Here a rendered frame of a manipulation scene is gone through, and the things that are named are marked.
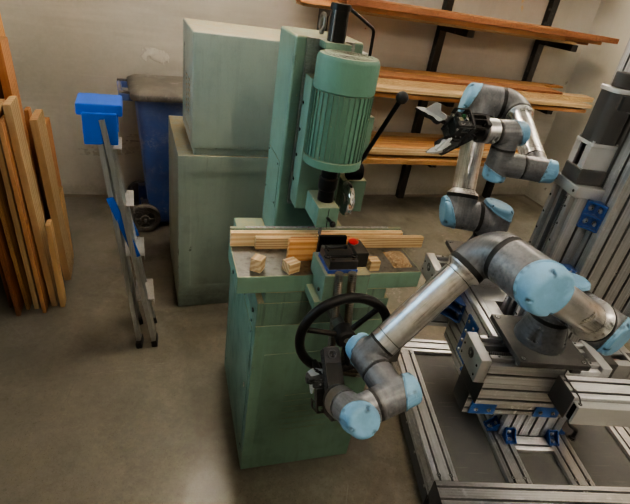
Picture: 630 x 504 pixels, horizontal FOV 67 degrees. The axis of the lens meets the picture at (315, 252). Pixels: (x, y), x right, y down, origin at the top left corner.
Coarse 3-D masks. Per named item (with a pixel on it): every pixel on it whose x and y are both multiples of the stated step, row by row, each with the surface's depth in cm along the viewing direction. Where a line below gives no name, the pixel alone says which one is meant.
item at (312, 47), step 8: (312, 40) 141; (312, 48) 142; (320, 48) 142; (352, 48) 145; (312, 56) 143; (304, 64) 144; (312, 64) 144; (304, 72) 145; (312, 72) 145; (304, 80) 146; (296, 128) 154; (296, 136) 155; (296, 144) 156; (288, 192) 165; (288, 200) 166
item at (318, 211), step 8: (312, 192) 155; (312, 200) 152; (312, 208) 152; (320, 208) 146; (328, 208) 147; (336, 208) 148; (312, 216) 152; (320, 216) 148; (328, 216) 148; (336, 216) 149; (320, 224) 149; (328, 224) 150; (336, 224) 151
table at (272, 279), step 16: (240, 256) 147; (272, 256) 150; (384, 256) 161; (240, 272) 140; (256, 272) 141; (272, 272) 142; (304, 272) 145; (384, 272) 152; (400, 272) 153; (416, 272) 155; (240, 288) 140; (256, 288) 141; (272, 288) 143; (288, 288) 144; (304, 288) 146; (368, 288) 153
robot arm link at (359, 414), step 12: (336, 396) 107; (348, 396) 104; (360, 396) 102; (372, 396) 102; (336, 408) 104; (348, 408) 99; (360, 408) 98; (372, 408) 98; (336, 420) 105; (348, 420) 98; (360, 420) 98; (372, 420) 98; (348, 432) 99; (360, 432) 98; (372, 432) 98
